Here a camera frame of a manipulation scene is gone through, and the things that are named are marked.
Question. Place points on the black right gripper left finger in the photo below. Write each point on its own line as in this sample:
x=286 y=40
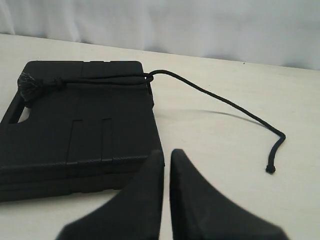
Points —
x=134 y=213

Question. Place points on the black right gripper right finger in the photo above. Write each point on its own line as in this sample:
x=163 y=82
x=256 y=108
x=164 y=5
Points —
x=200 y=212

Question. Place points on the black plastic case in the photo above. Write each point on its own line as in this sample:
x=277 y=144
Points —
x=80 y=139

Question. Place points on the white backdrop curtain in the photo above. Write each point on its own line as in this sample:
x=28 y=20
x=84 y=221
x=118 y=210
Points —
x=275 y=32

